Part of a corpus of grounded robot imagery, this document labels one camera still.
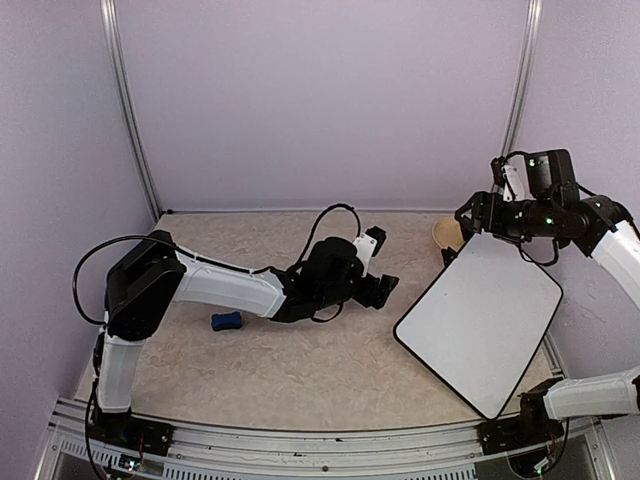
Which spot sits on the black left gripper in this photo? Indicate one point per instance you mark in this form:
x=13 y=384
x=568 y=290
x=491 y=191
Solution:
x=369 y=296

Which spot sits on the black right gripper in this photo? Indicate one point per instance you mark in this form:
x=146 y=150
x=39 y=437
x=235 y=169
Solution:
x=493 y=222

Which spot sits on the metal whiteboard stand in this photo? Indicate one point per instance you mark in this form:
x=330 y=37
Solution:
x=448 y=255

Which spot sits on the white whiteboard with black frame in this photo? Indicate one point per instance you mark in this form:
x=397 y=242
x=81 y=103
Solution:
x=479 y=324

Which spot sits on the blue whiteboard eraser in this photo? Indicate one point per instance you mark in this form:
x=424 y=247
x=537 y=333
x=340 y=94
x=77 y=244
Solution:
x=226 y=321

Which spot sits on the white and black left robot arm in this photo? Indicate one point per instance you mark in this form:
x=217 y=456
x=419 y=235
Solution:
x=157 y=272

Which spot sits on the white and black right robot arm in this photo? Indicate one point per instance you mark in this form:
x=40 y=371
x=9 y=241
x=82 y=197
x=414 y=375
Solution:
x=564 y=211

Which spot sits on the beige wooden plate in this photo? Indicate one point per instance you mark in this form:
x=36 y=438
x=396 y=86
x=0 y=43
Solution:
x=447 y=233

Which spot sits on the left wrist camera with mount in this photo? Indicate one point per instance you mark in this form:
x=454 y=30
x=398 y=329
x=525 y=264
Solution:
x=368 y=245

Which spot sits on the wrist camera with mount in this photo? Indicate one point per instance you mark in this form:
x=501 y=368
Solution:
x=368 y=245
x=507 y=180

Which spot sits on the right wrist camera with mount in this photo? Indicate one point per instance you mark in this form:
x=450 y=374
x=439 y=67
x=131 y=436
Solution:
x=507 y=180

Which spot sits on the right aluminium frame post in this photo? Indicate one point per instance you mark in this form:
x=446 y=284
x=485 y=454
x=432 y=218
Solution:
x=523 y=76

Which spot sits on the aluminium frame post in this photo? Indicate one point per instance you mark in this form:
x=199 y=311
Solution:
x=523 y=76
x=109 y=15

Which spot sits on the front aluminium rail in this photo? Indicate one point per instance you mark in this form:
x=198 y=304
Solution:
x=200 y=451

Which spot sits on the left aluminium frame post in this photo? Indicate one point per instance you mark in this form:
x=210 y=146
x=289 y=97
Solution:
x=109 y=15

